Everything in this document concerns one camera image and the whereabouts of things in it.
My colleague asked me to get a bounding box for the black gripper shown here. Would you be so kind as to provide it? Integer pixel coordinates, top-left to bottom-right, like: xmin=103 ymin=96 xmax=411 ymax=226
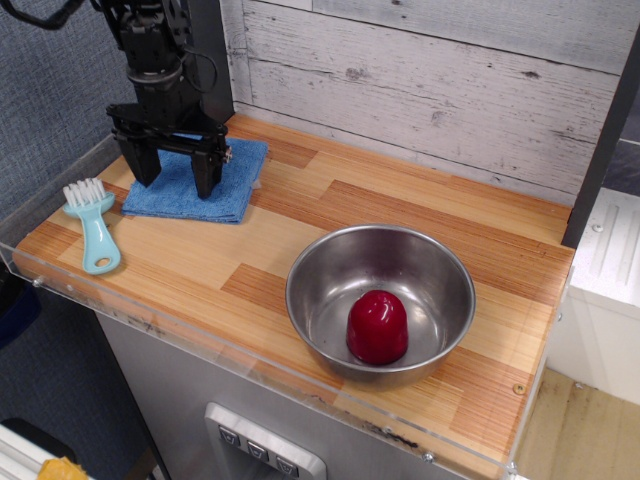
xmin=107 ymin=67 xmax=231 ymax=199

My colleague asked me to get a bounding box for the blue microfiber cloth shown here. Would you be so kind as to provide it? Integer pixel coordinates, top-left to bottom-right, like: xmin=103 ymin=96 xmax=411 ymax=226
xmin=122 ymin=138 xmax=268 ymax=224

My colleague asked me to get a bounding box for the stainless steel bowl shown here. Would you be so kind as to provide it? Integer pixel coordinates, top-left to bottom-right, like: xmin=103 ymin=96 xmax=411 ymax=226
xmin=285 ymin=224 xmax=476 ymax=390

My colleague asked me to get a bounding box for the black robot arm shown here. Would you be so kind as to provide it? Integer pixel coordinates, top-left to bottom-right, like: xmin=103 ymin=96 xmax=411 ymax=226
xmin=92 ymin=1 xmax=231 ymax=199

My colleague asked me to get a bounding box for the clear acrylic table guard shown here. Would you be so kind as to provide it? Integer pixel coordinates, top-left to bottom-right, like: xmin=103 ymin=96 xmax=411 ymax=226
xmin=3 ymin=237 xmax=565 ymax=479

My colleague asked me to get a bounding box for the red toy pepper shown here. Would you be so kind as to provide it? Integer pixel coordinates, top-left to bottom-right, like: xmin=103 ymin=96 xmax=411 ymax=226
xmin=346 ymin=290 xmax=409 ymax=365

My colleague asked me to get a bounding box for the silver button control panel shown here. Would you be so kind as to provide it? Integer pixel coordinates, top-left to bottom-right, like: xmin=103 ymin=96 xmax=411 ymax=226
xmin=204 ymin=402 xmax=327 ymax=479

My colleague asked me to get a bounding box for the yellow object bottom left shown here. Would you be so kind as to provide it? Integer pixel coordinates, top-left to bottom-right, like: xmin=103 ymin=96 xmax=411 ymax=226
xmin=36 ymin=457 xmax=90 ymax=480

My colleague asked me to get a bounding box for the white appliance at right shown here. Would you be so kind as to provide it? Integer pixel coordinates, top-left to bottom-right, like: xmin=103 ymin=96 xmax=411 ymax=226
xmin=547 ymin=188 xmax=639 ymax=404

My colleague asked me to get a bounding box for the dark right vertical post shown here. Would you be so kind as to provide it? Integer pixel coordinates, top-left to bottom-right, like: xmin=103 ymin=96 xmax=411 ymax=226
xmin=561 ymin=31 xmax=639 ymax=248

